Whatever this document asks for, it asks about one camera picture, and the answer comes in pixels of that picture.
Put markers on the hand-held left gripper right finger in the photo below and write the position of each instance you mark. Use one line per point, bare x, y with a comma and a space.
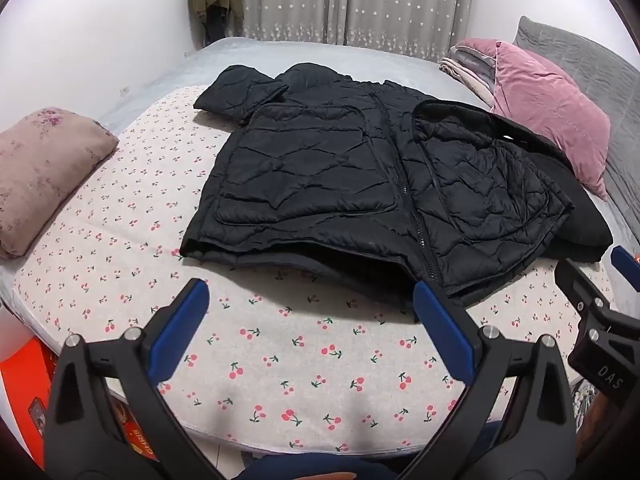
440, 325

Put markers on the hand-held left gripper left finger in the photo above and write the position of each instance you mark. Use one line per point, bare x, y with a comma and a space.
192, 305

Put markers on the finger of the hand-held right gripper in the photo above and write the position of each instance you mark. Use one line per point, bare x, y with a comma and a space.
626, 266
580, 282

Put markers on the black quilted puffer jacket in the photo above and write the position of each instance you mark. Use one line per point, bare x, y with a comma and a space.
350, 175

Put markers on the person's right forearm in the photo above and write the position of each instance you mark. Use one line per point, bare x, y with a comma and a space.
597, 420

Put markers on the black fleece garment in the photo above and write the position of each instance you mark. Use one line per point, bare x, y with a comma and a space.
580, 220

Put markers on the cherry print bed sheet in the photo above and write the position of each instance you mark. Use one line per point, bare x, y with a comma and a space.
275, 360

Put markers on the pink velvet pillow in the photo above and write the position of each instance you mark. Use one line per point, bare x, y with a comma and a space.
550, 105

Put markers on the orange box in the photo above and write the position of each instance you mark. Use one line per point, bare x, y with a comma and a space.
25, 385

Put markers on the person's dark blue trousers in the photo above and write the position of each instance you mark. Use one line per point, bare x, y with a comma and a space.
310, 462

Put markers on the mauve floral pillow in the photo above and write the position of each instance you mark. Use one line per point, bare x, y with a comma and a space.
45, 170

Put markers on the grey quilted headboard cushion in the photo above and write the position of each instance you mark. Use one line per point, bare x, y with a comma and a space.
600, 60

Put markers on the folded pink grey blankets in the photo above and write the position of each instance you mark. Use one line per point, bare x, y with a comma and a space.
470, 70

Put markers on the light grey bed blanket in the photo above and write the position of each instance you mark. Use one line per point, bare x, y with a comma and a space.
300, 52

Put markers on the grey star print curtain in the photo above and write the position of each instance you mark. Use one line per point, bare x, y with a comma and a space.
350, 0

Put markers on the white wall outlet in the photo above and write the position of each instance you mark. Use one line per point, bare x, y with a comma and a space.
125, 92

